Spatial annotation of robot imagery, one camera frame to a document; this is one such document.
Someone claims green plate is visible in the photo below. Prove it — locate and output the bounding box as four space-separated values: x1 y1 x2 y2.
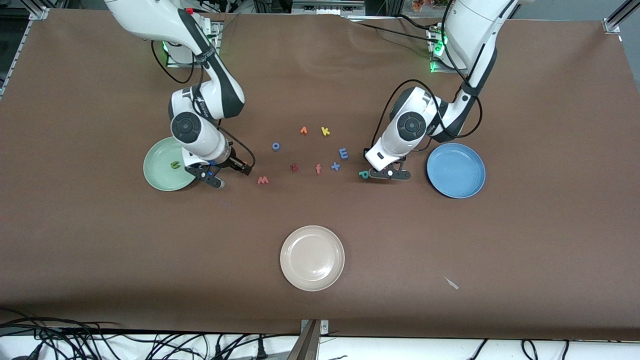
143 136 201 192

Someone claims blue plate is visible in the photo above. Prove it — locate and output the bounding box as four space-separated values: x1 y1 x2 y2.
426 143 487 199

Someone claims brown table cover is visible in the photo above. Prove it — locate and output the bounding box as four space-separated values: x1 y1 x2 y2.
0 9 640 342

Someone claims beige plate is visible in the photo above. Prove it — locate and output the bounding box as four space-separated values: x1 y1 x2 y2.
280 225 346 292

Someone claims grey power strip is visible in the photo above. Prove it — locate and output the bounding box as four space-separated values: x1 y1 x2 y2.
292 0 366 16

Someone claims colourful background object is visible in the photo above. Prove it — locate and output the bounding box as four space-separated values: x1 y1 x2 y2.
411 0 453 12

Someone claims aluminium corner profile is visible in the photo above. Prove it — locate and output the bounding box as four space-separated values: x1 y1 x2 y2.
602 0 640 35

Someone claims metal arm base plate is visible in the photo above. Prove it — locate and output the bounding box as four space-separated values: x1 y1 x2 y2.
166 20 223 68
428 27 471 75

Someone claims black cable on table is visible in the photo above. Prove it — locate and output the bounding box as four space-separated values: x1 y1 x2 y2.
357 14 441 43

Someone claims metal table edge bracket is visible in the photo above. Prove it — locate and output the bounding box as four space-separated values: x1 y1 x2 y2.
300 319 330 360

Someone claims aluminium table frame rail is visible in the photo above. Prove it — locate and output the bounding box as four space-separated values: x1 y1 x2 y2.
0 6 51 101

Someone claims black floor cable tangle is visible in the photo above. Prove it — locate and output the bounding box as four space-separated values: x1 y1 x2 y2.
0 307 301 360

